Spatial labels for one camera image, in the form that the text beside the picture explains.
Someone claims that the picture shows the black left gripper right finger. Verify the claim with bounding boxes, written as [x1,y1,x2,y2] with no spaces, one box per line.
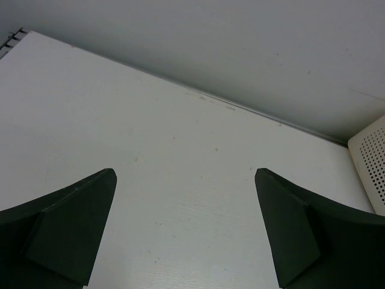
[254,168,384,288]

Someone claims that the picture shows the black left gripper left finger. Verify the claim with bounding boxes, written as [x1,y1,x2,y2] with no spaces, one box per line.
[1,168,117,288]

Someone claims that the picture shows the cream perforated laundry basket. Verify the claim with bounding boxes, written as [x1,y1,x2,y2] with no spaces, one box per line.
[348,117,385,216]

